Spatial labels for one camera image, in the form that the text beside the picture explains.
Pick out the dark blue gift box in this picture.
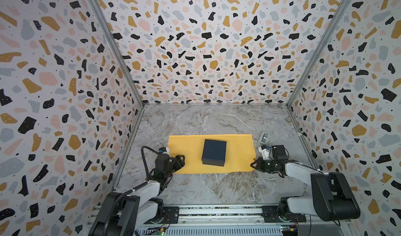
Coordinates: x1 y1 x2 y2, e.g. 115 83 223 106
202 140 227 167

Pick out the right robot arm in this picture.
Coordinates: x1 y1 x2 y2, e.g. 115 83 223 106
250 144 361 221

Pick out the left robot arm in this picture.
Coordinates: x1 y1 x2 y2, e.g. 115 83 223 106
89 151 185 236

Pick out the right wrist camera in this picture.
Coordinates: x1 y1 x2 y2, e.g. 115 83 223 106
258 145 272 160

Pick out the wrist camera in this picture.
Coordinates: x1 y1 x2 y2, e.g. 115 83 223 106
158 147 170 155
258 145 272 160

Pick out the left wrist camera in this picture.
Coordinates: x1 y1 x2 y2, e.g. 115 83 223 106
158 147 170 155

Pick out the black corrugated cable left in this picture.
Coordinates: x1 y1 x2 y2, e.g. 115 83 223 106
106 145 164 236

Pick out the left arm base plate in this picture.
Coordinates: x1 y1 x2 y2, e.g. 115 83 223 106
146 206 180 224

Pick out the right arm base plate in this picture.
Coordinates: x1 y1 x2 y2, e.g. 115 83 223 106
262 205 307 223

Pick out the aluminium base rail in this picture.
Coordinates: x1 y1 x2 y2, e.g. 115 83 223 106
133 204 357 236

